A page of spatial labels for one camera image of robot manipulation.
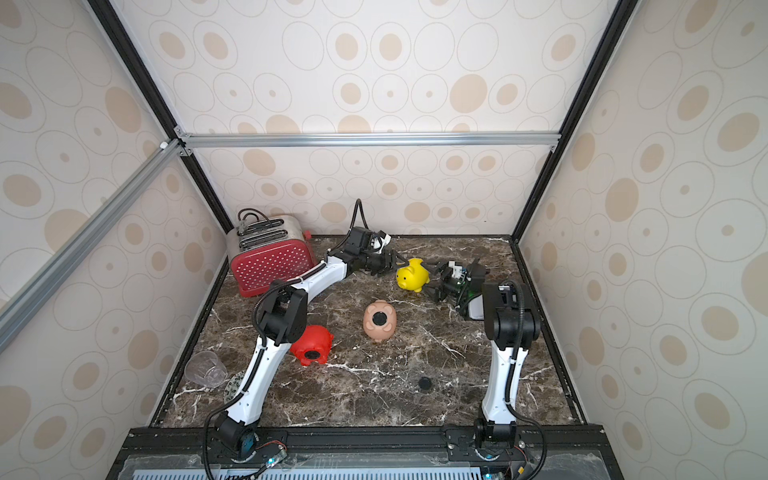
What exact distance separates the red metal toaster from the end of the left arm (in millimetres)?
204

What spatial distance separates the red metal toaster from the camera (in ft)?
3.07

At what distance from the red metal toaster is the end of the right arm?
0.46 metres

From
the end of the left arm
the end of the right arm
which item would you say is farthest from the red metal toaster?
the end of the right arm

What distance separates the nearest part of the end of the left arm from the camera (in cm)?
87

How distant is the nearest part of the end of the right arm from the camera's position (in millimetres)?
834
